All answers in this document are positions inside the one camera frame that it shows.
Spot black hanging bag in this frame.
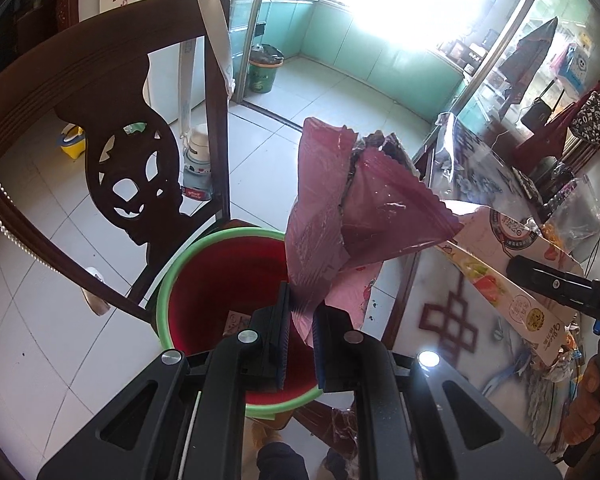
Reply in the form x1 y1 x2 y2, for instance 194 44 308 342
522 80 566 131

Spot yellow plastic toy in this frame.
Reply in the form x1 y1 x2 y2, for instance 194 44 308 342
60 122 88 161

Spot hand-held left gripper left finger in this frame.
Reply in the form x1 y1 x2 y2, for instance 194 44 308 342
37 282 293 480

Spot dark carved wooden chair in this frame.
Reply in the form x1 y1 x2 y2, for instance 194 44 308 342
0 0 356 453

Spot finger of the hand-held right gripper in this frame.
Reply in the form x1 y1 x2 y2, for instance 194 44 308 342
506 255 598 308

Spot pale wrapper piece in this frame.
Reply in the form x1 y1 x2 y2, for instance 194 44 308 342
222 310 253 333

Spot black and white patterned bag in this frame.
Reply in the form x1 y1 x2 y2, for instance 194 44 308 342
567 92 600 143

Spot white snack package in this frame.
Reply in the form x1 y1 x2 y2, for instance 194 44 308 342
440 200 586 376

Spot green trash bin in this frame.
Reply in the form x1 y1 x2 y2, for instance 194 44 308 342
247 44 285 95

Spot clear plastic bag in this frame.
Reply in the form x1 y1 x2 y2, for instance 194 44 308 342
540 175 600 256

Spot beige floor object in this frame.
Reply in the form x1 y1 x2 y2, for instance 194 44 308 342
82 267 111 316

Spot red cloth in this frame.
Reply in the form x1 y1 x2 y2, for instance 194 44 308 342
512 90 600 161

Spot floral tablecloth with clear cover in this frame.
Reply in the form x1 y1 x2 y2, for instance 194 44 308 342
360 112 600 461

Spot white strap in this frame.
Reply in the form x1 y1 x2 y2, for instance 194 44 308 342
177 0 236 141

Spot pale blue water bottle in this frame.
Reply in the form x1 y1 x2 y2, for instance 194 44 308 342
181 124 216 202

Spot green kitchen cabinets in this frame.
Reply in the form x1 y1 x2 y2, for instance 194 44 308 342
257 0 468 106

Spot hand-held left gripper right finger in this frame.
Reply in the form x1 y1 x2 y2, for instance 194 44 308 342
312 305 563 480

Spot maroon snack wrapper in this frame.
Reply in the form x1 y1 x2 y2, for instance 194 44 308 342
285 116 463 351

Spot red bucket with green rim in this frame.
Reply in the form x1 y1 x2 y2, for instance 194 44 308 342
156 227 323 418

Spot person's dark trouser leg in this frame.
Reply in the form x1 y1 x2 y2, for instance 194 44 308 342
257 442 356 480

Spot blue bag with face print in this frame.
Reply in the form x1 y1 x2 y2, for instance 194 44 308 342
560 45 593 93

